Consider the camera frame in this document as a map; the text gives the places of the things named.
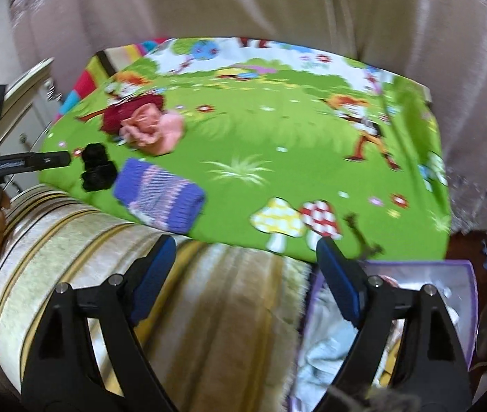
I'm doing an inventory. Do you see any black fuzzy cloth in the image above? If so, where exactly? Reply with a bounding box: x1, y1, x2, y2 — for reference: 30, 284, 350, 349
80, 143, 118, 193

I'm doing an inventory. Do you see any purple plastic storage box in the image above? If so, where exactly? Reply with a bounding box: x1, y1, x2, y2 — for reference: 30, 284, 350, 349
290, 248, 478, 411

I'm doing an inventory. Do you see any beige curtain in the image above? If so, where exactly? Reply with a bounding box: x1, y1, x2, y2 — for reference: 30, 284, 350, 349
8, 0, 487, 232

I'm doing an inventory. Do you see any white ornate cabinet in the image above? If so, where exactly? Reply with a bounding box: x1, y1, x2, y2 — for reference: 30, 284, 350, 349
0, 57, 62, 194

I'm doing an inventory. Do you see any dark red fuzzy cloth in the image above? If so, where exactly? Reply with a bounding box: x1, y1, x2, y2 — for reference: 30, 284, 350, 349
101, 93, 164, 135

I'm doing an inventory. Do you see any purple knitted sock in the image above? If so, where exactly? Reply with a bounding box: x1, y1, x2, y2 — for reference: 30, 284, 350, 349
113, 158, 206, 234

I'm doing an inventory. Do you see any pink knitted cloth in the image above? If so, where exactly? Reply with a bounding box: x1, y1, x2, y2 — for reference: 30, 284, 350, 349
119, 103, 185, 156

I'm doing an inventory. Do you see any green cartoon print tablecloth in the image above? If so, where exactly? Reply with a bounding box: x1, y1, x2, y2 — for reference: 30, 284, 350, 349
39, 37, 451, 261

